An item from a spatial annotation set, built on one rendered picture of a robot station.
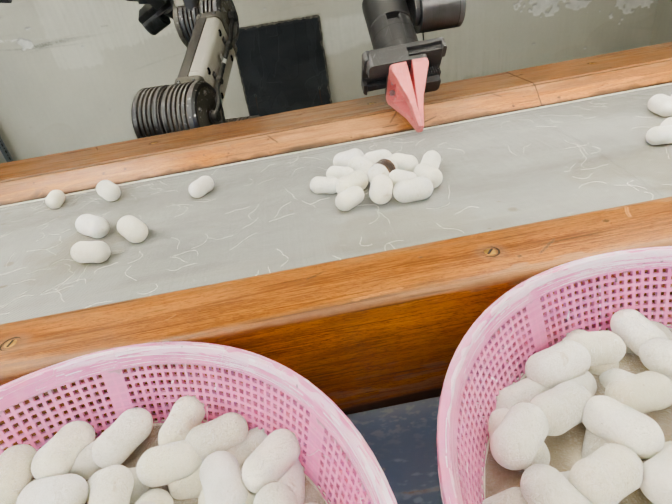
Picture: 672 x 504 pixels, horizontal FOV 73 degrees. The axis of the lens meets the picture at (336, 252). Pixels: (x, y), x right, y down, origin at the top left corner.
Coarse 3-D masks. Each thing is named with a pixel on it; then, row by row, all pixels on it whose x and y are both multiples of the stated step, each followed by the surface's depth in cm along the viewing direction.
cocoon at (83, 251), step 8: (72, 248) 40; (80, 248) 39; (88, 248) 39; (96, 248) 39; (104, 248) 40; (72, 256) 40; (80, 256) 39; (88, 256) 39; (96, 256) 39; (104, 256) 40
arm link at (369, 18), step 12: (372, 0) 58; (384, 0) 57; (396, 0) 58; (408, 0) 61; (372, 12) 58; (384, 12) 57; (396, 12) 57; (408, 12) 58; (420, 12) 59; (372, 24) 58
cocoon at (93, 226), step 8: (80, 216) 45; (88, 216) 44; (96, 216) 44; (80, 224) 44; (88, 224) 43; (96, 224) 43; (104, 224) 44; (80, 232) 45; (88, 232) 44; (96, 232) 44; (104, 232) 44
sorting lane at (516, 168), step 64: (448, 128) 57; (512, 128) 54; (576, 128) 51; (640, 128) 48; (128, 192) 54; (256, 192) 49; (448, 192) 42; (512, 192) 40; (576, 192) 39; (640, 192) 37; (0, 256) 45; (64, 256) 43; (128, 256) 41; (192, 256) 39; (256, 256) 37; (320, 256) 36; (0, 320) 35
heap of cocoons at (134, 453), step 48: (144, 432) 24; (192, 432) 23; (240, 432) 23; (288, 432) 22; (0, 480) 22; (48, 480) 22; (96, 480) 21; (144, 480) 22; (192, 480) 22; (240, 480) 21; (288, 480) 21
